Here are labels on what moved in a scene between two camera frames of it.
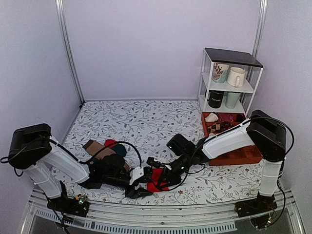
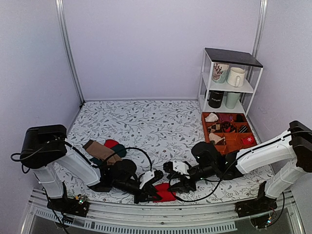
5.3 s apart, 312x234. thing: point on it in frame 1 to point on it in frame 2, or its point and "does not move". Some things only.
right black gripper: (171, 178) to (181, 187)
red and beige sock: (155, 185) to (163, 191)
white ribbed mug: (236, 77) does not move
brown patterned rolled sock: (219, 126) does not move
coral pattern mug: (220, 72) does not move
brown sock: (99, 150) does not move
